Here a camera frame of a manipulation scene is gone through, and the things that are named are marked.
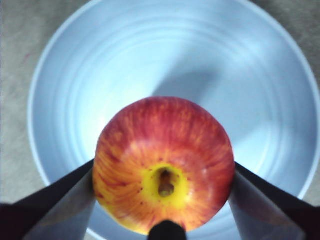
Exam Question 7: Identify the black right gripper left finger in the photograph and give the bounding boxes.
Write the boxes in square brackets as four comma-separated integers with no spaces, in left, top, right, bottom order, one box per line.
[0,158,97,240]

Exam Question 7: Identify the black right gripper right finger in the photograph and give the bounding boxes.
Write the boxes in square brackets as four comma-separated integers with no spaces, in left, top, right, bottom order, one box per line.
[227,161,320,240]

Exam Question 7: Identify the red yellow apple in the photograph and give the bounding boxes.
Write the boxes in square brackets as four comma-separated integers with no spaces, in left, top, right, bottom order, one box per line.
[92,96,236,236]

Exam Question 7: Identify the blue plate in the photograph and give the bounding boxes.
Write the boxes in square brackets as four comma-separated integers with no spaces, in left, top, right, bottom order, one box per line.
[26,0,320,240]

